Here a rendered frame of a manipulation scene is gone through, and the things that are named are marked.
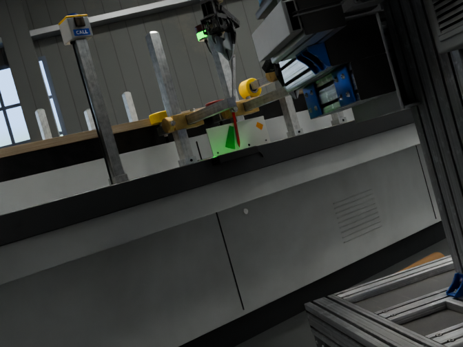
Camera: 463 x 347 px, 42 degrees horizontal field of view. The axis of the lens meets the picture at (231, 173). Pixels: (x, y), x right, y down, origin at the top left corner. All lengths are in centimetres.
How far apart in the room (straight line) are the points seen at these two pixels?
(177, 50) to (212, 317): 529
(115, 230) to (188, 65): 548
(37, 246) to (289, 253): 111
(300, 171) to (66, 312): 98
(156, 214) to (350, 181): 112
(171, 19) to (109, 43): 78
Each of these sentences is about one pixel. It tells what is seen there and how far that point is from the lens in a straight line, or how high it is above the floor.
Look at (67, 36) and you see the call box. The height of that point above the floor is 117.
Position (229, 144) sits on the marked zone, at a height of 73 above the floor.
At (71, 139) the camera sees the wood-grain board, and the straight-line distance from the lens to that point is 207.
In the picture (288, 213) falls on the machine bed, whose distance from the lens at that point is 252.
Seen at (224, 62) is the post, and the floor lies 101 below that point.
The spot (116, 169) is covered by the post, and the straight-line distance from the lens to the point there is 188.
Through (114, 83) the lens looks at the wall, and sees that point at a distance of 716.
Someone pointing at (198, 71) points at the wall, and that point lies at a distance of 725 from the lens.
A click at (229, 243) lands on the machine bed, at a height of 37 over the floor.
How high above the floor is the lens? 67
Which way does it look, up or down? 1 degrees down
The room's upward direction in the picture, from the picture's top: 16 degrees counter-clockwise
